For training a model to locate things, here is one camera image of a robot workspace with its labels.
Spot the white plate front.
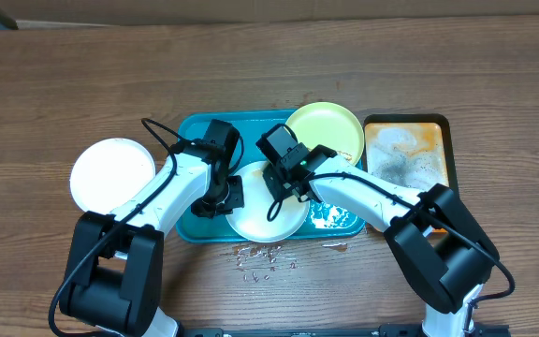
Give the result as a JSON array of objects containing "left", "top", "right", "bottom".
[{"left": 226, "top": 161, "right": 310, "bottom": 243}]

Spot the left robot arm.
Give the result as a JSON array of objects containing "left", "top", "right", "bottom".
[{"left": 48, "top": 119, "right": 244, "bottom": 336}]

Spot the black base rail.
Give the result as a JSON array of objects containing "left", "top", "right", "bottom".
[{"left": 175, "top": 322, "right": 512, "bottom": 337}]

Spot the white plate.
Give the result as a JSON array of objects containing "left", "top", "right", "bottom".
[
  {"left": 226, "top": 161, "right": 310, "bottom": 243},
  {"left": 69, "top": 138, "right": 156, "bottom": 214}
]

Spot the black tray with soapy water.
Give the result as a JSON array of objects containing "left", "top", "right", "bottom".
[{"left": 361, "top": 112, "right": 460, "bottom": 235}]

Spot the teal plastic serving tray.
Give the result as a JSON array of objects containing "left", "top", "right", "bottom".
[{"left": 175, "top": 110, "right": 365, "bottom": 243}]

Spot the yellow-green plate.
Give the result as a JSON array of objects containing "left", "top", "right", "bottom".
[{"left": 286, "top": 102, "right": 364, "bottom": 166}]

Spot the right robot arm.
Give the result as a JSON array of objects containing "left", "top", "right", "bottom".
[{"left": 256, "top": 125, "right": 500, "bottom": 336}]

